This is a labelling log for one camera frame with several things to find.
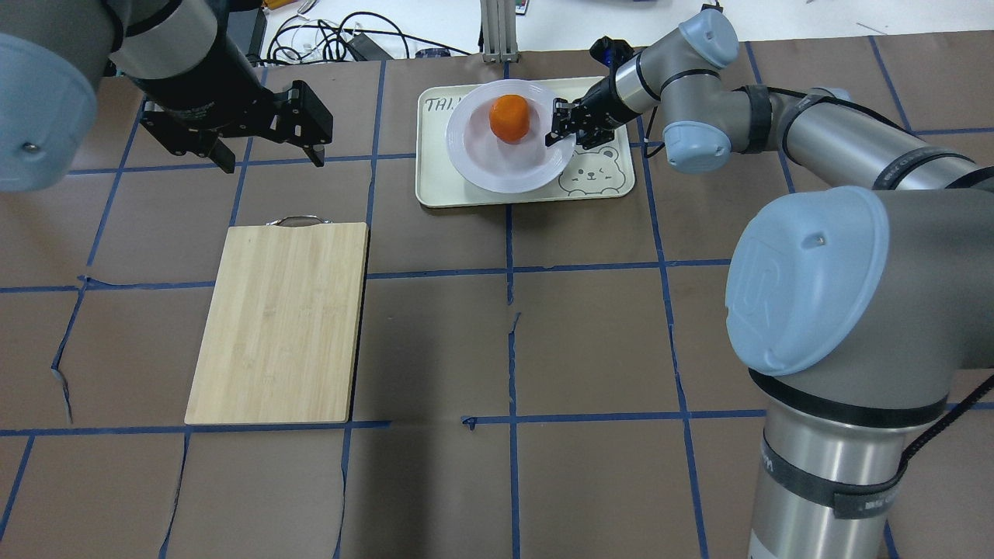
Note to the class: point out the bamboo cutting board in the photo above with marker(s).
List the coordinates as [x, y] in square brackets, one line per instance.
[281, 338]

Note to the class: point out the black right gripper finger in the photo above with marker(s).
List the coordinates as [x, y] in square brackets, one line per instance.
[556, 136]

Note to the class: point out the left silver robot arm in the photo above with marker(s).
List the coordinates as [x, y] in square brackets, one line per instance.
[53, 57]

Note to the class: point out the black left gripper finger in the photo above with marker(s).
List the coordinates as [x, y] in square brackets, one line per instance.
[315, 153]
[217, 152]

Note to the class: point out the white ribbed plate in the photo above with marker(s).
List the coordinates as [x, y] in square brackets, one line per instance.
[494, 165]

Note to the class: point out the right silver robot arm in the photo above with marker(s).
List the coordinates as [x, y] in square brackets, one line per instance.
[852, 307]

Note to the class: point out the orange fruit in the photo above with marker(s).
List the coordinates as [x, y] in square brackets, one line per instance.
[509, 118]

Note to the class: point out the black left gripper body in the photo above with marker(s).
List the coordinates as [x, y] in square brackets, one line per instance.
[203, 95]

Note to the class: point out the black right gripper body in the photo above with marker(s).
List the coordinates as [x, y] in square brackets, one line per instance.
[600, 102]

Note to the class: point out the aluminium frame post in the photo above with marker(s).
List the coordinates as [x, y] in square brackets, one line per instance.
[499, 32]

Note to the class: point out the cream bear tray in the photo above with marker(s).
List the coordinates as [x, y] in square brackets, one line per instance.
[603, 172]

